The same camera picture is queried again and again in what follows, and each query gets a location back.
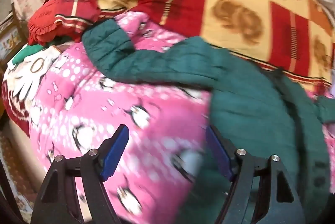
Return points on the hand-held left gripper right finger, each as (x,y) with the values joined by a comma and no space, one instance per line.
(218,154)

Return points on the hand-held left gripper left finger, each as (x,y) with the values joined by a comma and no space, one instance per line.
(115,154)

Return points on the green puffer jacket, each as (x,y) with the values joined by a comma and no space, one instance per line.
(248,108)

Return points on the pink penguin print blanket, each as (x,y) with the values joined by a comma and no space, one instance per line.
(104,108)

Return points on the red white patterned cloth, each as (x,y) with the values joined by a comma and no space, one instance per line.
(15,108)

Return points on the white green printed cloth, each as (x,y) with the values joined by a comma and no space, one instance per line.
(28,72)

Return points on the red ruffled pillow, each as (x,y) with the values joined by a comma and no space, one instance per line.
(52,17)

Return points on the wooden picture frame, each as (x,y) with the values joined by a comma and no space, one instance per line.
(9,40)

